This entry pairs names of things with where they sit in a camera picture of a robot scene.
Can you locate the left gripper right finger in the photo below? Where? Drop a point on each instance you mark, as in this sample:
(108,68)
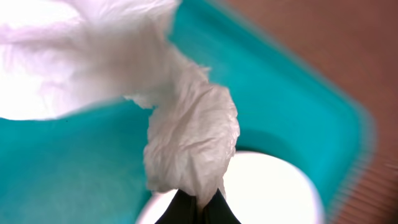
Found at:
(217,211)

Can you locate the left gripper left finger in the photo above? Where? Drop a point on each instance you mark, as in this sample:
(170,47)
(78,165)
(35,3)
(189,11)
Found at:
(181,210)

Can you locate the large white plate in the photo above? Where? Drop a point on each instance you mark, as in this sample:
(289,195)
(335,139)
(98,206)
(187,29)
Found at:
(257,187)

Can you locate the white paper napkin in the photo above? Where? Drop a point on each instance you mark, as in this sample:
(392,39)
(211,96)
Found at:
(58,57)

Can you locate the teal serving tray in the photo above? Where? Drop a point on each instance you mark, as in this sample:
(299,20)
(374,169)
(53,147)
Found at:
(88,166)

